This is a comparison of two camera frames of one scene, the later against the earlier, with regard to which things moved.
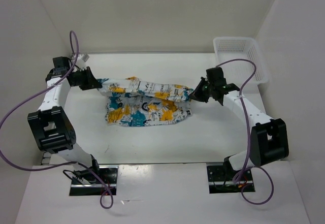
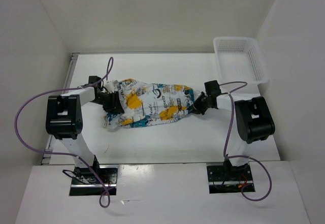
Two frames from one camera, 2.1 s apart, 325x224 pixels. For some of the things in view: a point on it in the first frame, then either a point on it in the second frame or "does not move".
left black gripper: x=92 y=82 → x=115 y=106
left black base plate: x=108 y=174 does not move
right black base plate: x=221 y=180 does not move
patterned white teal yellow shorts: x=134 y=102 does not move
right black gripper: x=197 y=95 → x=196 y=107
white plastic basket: x=236 y=73 does not move
